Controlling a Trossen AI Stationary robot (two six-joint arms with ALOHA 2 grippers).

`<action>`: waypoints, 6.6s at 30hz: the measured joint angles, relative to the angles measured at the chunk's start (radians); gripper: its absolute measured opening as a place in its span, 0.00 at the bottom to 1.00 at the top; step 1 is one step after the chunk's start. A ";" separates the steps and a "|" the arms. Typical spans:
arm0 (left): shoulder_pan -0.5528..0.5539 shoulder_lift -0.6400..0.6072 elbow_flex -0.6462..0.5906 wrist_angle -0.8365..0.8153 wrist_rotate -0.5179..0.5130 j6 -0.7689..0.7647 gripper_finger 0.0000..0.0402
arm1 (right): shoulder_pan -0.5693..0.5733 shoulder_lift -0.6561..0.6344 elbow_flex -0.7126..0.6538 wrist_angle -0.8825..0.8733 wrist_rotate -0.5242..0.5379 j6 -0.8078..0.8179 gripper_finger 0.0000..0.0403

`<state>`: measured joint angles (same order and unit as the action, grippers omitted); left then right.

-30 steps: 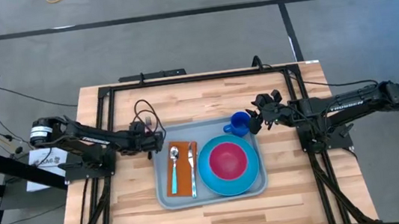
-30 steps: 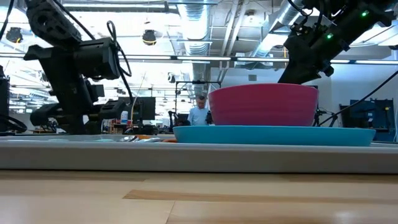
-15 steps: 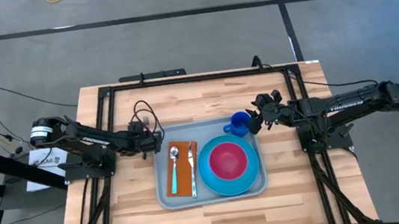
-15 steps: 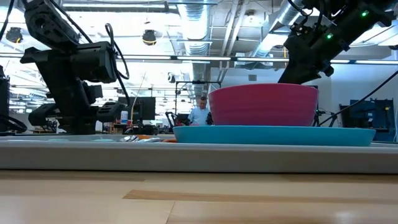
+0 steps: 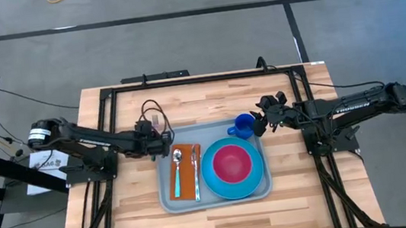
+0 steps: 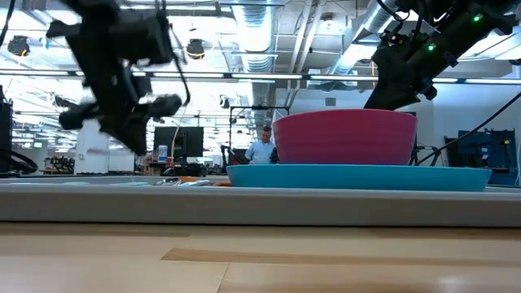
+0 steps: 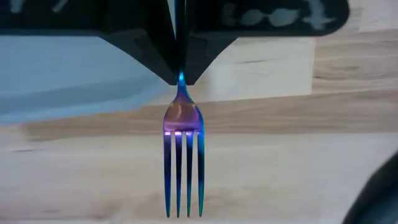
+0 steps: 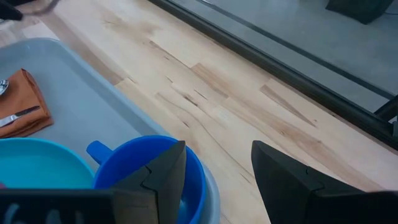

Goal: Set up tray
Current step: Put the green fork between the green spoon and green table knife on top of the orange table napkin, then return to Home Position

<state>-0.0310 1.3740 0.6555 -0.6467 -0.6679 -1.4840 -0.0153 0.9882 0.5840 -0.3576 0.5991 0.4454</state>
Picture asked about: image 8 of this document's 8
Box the turquoise plastic plate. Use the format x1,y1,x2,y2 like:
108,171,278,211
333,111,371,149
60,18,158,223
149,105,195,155
0,137,96,190

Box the black box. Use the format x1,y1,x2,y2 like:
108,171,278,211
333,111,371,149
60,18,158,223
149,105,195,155
325,0,395,25

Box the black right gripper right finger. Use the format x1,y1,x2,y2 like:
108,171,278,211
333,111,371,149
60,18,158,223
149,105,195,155
251,139,368,224

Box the knife with teal handle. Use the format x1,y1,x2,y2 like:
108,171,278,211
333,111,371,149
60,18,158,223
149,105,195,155
0,105,41,128

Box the orange cloth napkin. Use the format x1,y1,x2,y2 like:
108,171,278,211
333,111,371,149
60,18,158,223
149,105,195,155
0,68,54,139

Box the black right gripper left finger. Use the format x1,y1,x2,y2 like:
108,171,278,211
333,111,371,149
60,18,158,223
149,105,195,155
112,140,188,224

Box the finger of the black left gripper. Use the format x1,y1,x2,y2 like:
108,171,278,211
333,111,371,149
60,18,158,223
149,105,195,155
0,0,24,21

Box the grey plastic tray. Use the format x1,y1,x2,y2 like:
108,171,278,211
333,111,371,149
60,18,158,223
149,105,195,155
0,37,221,224

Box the black metal table frame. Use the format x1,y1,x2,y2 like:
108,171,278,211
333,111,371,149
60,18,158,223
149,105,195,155
147,0,398,152

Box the blue plastic cup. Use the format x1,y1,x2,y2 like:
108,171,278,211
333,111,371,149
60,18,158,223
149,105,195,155
86,134,206,224

